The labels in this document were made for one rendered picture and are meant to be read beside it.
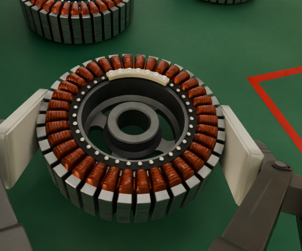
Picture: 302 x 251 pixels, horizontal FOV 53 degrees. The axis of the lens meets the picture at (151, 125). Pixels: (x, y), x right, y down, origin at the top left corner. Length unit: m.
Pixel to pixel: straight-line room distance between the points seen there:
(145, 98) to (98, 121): 0.04
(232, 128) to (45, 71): 0.18
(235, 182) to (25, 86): 0.19
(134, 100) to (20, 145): 0.09
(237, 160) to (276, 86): 0.15
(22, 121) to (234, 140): 0.11
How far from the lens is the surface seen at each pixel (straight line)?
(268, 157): 0.17
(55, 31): 0.30
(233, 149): 0.17
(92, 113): 0.20
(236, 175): 0.16
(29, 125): 0.17
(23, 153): 0.17
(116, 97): 0.21
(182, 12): 0.36
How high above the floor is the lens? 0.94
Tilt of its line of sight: 53 degrees down
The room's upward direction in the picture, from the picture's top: 8 degrees clockwise
